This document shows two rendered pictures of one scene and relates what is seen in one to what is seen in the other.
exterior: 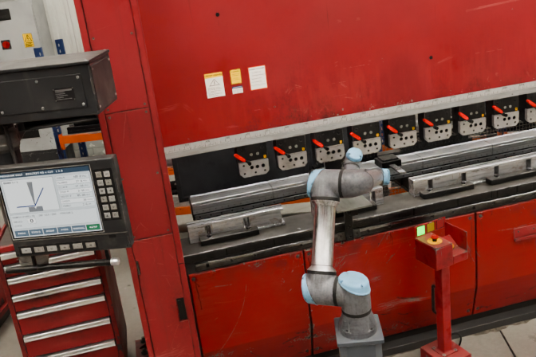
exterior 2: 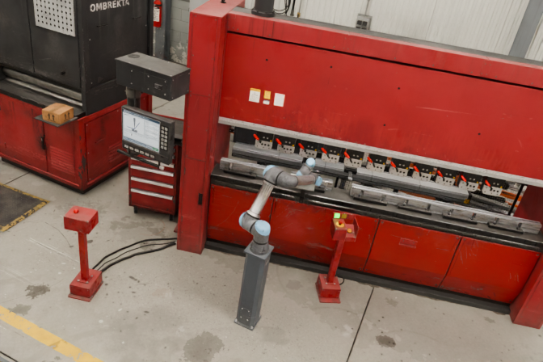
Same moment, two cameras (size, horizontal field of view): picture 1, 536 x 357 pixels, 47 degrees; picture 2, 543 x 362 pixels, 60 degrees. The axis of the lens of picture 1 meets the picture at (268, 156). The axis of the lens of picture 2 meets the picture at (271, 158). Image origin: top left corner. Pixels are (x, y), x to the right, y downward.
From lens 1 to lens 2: 1.50 m
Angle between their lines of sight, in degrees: 18
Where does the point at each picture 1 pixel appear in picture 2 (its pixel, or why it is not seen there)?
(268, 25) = (292, 74)
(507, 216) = (399, 229)
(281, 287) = not seen: hidden behind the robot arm
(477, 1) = (425, 103)
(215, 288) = (222, 195)
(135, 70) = (208, 77)
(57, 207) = (143, 134)
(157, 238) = (197, 161)
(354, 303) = (257, 236)
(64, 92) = (157, 86)
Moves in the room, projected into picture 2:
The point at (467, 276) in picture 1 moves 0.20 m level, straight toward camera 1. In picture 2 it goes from (364, 250) to (353, 260)
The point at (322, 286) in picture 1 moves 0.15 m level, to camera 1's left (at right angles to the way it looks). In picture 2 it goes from (247, 221) to (229, 216)
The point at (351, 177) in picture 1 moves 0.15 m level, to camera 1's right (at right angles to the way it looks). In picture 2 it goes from (284, 177) to (302, 183)
